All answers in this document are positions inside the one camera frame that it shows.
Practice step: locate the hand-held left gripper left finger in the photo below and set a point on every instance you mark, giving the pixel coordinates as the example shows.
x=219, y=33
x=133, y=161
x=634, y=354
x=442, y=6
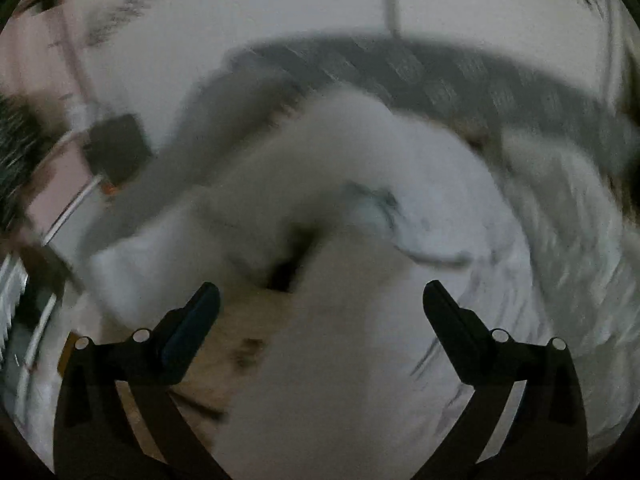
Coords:
x=192, y=325

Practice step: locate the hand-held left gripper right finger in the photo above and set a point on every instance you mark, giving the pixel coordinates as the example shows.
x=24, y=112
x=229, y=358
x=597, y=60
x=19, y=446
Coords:
x=450, y=327

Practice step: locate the white padded jacket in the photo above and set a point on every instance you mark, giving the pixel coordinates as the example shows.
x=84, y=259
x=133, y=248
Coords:
x=350, y=210

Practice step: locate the black box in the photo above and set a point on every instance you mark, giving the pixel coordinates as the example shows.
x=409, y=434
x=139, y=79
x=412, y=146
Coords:
x=116, y=147

